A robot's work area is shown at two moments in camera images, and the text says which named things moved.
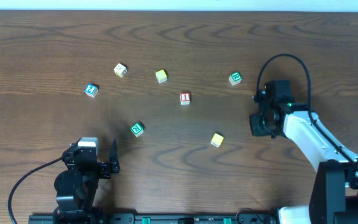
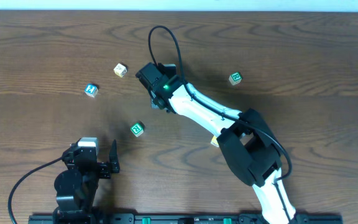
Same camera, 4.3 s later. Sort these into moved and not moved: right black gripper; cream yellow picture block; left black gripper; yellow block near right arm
Moved: right black gripper
Not moved: yellow block near right arm; cream yellow picture block; left black gripper
